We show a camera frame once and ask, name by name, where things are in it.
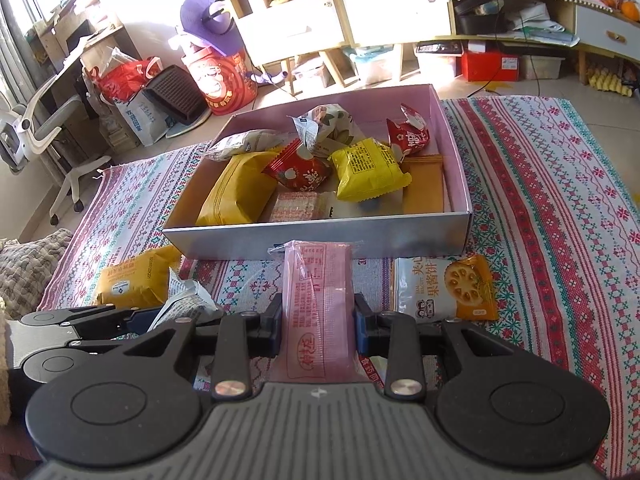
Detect mustard yellow snack packet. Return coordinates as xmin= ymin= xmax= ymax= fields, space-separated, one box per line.
xmin=195 ymin=151 xmax=281 ymax=227

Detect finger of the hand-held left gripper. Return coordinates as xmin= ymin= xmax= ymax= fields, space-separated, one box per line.
xmin=67 ymin=307 xmax=156 ymax=333
xmin=70 ymin=332 xmax=151 ymax=358

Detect wooden shelf cabinet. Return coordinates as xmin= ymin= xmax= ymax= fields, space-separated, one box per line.
xmin=212 ymin=0 xmax=456 ymax=96

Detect red snack packet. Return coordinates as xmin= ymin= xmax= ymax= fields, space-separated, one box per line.
xmin=262 ymin=140 xmax=333 ymax=192
xmin=386 ymin=103 xmax=431 ymax=163

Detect wooden desk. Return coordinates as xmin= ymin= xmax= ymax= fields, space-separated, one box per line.
xmin=25 ymin=7 xmax=126 ymax=111

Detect red box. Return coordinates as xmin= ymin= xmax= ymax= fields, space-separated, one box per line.
xmin=460 ymin=50 xmax=522 ymax=82

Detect white floral snack packet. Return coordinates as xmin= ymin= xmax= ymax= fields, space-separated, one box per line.
xmin=205 ymin=129 xmax=288 ymax=162

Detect purple toy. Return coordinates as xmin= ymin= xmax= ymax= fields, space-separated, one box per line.
xmin=247 ymin=70 xmax=290 ymax=85

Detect clear storage box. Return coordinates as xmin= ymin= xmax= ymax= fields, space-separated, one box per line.
xmin=295 ymin=57 xmax=333 ymax=92
xmin=350 ymin=45 xmax=403 ymax=86

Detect row of yellow toys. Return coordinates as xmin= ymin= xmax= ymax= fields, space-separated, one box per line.
xmin=586 ymin=71 xmax=636 ymax=98

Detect black box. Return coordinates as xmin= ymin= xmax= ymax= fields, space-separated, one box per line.
xmin=457 ymin=7 xmax=511 ymax=36

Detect white orange biscuit packet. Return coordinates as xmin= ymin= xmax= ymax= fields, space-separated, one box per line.
xmin=391 ymin=254 xmax=500 ymax=323

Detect grey blanket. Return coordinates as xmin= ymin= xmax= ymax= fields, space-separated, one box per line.
xmin=0 ymin=227 xmax=73 ymax=321

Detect bright yellow snack packet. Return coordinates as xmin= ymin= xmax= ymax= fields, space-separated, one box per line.
xmin=331 ymin=137 xmax=413 ymax=203

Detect dark brown ribbed tray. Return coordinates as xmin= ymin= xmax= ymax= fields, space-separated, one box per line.
xmin=144 ymin=64 xmax=208 ymax=127

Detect white grey snack packet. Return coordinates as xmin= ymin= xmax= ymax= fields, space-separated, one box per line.
xmin=147 ymin=267 xmax=226 ymax=333

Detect white storage box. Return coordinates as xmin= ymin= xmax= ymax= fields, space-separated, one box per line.
xmin=520 ymin=52 xmax=566 ymax=81
xmin=415 ymin=41 xmax=463 ymax=78

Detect tan flat snack packet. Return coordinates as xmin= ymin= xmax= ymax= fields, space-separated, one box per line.
xmin=400 ymin=154 xmax=446 ymax=213

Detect patterned woven mat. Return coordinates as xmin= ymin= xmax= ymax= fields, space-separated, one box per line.
xmin=35 ymin=95 xmax=640 ymax=480

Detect red plastic bag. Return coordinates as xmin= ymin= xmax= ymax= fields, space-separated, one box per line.
xmin=95 ymin=57 xmax=163 ymax=106

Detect low wooden cabinet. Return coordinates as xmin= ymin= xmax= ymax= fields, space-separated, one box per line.
xmin=450 ymin=0 xmax=640 ymax=88

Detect white shopping bag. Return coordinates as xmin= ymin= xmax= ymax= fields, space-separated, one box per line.
xmin=112 ymin=90 xmax=173 ymax=147

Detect pink snack packet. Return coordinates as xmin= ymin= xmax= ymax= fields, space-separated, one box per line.
xmin=267 ymin=239 xmax=363 ymax=386

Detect grey floral snack packet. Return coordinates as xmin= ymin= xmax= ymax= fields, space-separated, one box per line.
xmin=287 ymin=103 xmax=368 ymax=158

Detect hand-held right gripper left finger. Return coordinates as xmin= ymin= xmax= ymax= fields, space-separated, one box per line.
xmin=107 ymin=294 xmax=286 ymax=402

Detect loose papers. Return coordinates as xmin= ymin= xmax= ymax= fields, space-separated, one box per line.
xmin=505 ymin=2 xmax=581 ymax=46

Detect orange snack packet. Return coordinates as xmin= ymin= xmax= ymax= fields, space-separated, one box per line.
xmin=91 ymin=245 xmax=183 ymax=308

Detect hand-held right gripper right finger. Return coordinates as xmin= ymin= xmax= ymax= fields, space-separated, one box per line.
xmin=353 ymin=294 xmax=537 ymax=402

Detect white office chair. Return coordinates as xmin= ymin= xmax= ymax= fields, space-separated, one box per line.
xmin=0 ymin=72 xmax=113 ymax=226

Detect pink cardboard box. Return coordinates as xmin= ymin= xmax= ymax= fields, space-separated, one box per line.
xmin=162 ymin=84 xmax=473 ymax=261

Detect red bucket with face print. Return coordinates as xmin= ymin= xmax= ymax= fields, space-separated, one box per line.
xmin=181 ymin=45 xmax=258 ymax=117

